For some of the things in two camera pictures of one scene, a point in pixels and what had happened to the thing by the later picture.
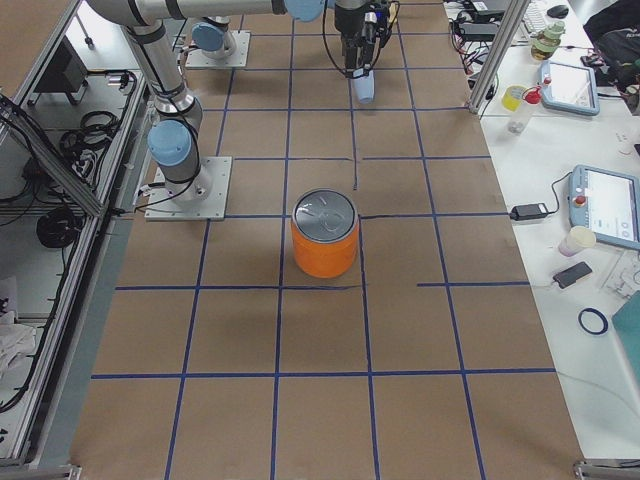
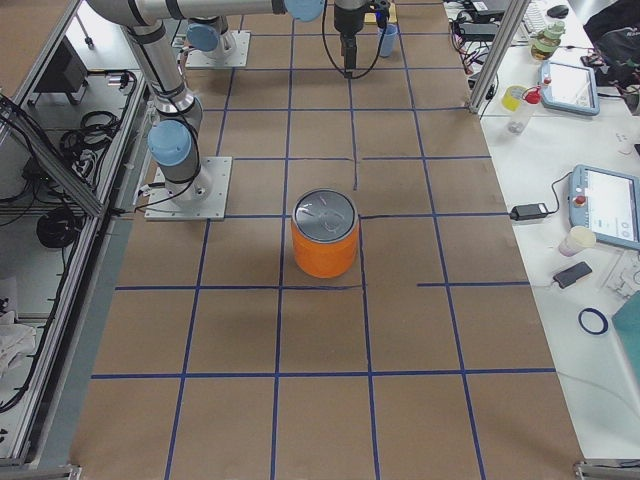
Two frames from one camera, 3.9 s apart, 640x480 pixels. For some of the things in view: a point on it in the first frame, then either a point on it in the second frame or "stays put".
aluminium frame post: x=508 y=23 stays put
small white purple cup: x=576 y=240 stays put
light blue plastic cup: x=365 y=87 to x=388 y=39
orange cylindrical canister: x=325 y=231 stays put
